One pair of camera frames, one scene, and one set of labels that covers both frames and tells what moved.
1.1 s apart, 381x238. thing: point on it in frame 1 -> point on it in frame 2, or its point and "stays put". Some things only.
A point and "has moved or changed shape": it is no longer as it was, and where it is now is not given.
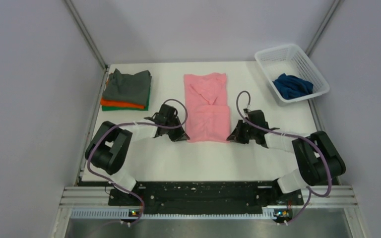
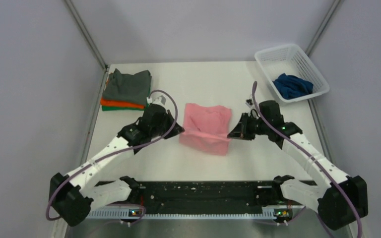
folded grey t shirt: (128, 89) stays put
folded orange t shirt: (108, 102) stays put
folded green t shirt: (146, 108) stays put
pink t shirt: (207, 113) has moved or changed shape
